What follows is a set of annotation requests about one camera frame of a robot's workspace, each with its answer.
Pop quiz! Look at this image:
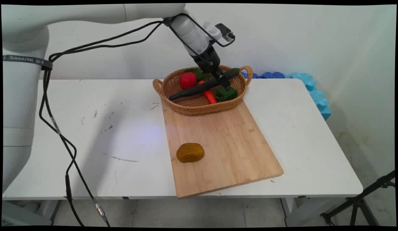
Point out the green toy bell pepper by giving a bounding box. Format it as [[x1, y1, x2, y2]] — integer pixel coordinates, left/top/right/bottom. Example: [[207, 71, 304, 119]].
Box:
[[215, 86, 238, 103]]

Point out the black tripod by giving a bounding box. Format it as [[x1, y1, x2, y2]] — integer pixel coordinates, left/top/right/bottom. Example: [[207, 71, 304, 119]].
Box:
[[320, 170, 396, 227]]

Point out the plain black cable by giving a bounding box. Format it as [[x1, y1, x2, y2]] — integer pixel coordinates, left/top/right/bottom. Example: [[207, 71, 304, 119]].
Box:
[[39, 19, 165, 227]]

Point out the orange toy carrot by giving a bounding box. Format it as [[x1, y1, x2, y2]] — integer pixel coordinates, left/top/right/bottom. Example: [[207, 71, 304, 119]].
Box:
[[198, 80, 217, 104]]

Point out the brown toy potato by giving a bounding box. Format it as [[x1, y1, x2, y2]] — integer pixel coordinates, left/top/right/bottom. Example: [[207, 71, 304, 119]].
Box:
[[176, 142, 205, 163]]

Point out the woven wicker basket with handles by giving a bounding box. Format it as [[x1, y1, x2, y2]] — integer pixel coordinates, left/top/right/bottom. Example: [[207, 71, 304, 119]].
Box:
[[153, 65, 253, 116]]

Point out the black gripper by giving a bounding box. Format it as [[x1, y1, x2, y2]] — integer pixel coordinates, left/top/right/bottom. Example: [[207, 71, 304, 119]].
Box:
[[190, 46, 232, 90]]

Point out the green toy leafy vegetable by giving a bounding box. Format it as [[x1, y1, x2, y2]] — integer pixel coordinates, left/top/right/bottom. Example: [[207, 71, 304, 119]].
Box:
[[185, 68, 214, 81]]

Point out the red toy tomato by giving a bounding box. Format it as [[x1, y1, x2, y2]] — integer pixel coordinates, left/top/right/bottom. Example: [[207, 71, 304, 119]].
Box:
[[179, 72, 197, 90]]

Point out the dark green toy cucumber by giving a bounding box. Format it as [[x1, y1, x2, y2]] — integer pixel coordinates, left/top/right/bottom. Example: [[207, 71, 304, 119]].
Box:
[[169, 68, 241, 101]]

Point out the light blue foam mat stack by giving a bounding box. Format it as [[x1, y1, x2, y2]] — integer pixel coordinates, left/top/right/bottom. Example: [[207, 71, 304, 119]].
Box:
[[285, 72, 332, 121]]

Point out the black cable with silver connector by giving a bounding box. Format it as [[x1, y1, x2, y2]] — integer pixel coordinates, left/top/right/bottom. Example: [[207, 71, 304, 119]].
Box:
[[39, 13, 235, 227]]

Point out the wooden cutting board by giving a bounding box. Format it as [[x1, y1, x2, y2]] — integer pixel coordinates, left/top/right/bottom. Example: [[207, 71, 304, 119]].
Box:
[[161, 98, 285, 199]]

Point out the white table leg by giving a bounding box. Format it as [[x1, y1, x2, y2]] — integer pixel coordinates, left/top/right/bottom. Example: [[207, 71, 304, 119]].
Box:
[[1, 200, 63, 227], [280, 197, 336, 227]]

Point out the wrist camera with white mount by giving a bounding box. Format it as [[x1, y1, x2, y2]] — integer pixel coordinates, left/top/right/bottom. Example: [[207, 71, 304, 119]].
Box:
[[204, 22, 235, 47]]

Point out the grey strap with lettering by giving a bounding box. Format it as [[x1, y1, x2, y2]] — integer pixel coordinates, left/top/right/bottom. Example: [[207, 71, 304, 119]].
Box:
[[3, 55, 53, 71]]

